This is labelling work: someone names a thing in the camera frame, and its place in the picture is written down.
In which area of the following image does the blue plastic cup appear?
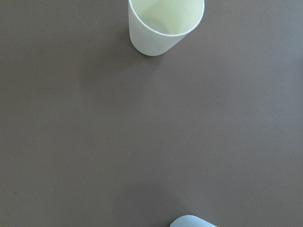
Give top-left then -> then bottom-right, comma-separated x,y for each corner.
169,215 -> 216,227

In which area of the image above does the cream plastic cup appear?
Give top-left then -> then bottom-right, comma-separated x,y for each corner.
128,0 -> 205,56

